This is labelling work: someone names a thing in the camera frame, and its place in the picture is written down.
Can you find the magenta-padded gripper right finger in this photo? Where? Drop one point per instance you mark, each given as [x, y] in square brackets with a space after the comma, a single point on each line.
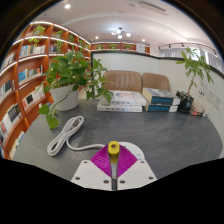
[133, 173]

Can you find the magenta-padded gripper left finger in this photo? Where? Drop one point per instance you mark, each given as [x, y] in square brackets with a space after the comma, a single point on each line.
[93, 173]

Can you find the yellow charger block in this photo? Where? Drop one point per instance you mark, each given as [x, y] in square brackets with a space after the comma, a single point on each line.
[113, 150]

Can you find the thin white book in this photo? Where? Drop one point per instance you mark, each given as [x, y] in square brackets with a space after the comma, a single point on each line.
[116, 108]

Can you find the thin dark blue book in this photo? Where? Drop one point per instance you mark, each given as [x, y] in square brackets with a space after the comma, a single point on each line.
[160, 108]

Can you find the large white book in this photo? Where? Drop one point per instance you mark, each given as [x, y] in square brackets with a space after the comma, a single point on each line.
[126, 98]

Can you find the thick dark blue book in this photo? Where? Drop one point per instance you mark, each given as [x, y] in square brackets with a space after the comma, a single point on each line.
[160, 96]

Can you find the leafy plant in white pot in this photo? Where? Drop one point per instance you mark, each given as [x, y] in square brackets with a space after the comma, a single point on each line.
[62, 97]

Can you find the tall plant in black pot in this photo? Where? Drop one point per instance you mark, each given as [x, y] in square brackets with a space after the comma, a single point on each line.
[185, 101]

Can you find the red book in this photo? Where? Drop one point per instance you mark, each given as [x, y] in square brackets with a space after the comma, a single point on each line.
[199, 114]

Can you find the beige book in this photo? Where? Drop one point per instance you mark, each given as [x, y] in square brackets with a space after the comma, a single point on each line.
[197, 108]

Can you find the tan padded chair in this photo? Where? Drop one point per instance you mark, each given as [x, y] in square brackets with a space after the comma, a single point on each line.
[156, 81]
[123, 80]

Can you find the orange wooden bookshelf unit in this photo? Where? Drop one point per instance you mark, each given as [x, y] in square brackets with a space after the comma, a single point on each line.
[23, 86]

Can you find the white framed sign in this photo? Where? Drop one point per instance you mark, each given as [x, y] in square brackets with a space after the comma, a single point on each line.
[140, 47]

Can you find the white curtains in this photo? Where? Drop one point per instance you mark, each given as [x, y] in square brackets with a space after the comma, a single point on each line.
[170, 52]

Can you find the ceiling chandelier lamp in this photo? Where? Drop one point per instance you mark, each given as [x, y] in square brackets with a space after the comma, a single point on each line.
[120, 32]

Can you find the ceiling air vent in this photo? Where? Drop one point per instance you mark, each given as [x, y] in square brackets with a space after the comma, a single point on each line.
[151, 6]

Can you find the recessed ceiling lights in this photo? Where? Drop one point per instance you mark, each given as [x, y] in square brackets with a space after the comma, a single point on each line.
[67, 6]

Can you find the white wall socket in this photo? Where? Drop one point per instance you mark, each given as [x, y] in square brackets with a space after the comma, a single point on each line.
[218, 101]
[211, 95]

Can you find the orange wall shelf with plants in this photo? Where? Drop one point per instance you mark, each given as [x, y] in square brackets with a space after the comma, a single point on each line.
[120, 46]

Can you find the ceiling track light rail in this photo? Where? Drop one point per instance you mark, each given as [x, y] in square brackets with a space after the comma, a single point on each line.
[180, 44]

